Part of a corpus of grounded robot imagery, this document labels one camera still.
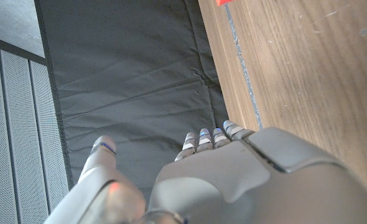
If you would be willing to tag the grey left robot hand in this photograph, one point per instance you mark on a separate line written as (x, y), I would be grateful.
(264, 186)

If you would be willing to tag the red lidded white box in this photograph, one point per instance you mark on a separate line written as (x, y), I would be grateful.
(222, 2)

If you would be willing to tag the black backdrop curtain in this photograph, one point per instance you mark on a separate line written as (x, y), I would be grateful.
(133, 77)

